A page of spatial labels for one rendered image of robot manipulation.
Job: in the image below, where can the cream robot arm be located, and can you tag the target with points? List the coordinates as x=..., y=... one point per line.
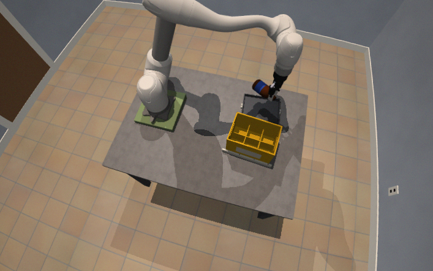
x=152, y=86

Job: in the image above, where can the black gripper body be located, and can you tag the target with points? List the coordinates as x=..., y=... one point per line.
x=278, y=78

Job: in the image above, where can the yellow-brown crate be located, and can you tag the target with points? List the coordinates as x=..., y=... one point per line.
x=247, y=144

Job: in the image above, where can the orange and blue bottle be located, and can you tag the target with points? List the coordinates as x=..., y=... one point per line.
x=261, y=88

